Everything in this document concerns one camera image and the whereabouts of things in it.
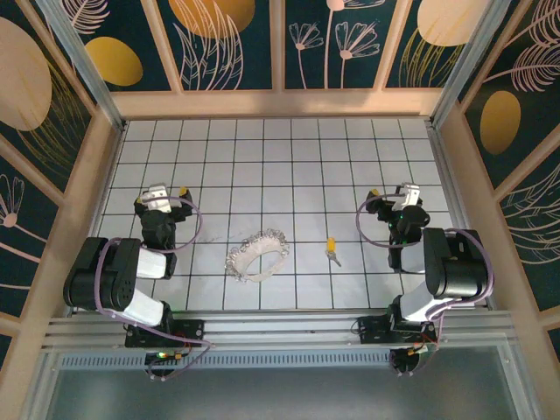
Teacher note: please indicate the aluminium corner post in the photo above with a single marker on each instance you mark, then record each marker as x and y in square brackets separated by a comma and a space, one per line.
[85, 67]
[466, 65]

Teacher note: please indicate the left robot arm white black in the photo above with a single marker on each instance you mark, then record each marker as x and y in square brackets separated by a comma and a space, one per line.
[109, 271]

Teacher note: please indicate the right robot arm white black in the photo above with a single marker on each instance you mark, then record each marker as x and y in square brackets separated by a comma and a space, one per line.
[459, 267]

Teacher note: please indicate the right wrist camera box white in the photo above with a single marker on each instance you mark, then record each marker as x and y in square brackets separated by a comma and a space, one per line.
[409, 194]

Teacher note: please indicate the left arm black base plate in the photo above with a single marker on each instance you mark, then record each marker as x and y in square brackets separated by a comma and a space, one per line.
[192, 328]

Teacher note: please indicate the grey metal sheet panel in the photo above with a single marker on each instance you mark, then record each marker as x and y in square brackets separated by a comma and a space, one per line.
[280, 394]

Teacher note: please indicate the key with yellow head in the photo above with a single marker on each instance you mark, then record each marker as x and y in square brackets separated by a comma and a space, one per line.
[331, 243]

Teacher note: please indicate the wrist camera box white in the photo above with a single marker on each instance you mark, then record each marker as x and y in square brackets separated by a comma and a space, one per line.
[409, 194]
[156, 197]

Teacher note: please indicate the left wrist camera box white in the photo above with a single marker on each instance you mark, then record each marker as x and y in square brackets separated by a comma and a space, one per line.
[156, 197]

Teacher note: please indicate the aluminium mounting rail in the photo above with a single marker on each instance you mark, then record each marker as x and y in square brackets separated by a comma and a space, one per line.
[280, 330]

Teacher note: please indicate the aluminium side rail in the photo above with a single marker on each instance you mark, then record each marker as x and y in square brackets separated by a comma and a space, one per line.
[450, 184]

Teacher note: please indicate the white gridded table mat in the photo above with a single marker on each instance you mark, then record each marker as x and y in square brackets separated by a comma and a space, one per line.
[312, 291]

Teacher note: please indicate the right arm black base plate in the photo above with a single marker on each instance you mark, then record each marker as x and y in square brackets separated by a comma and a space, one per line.
[372, 330]

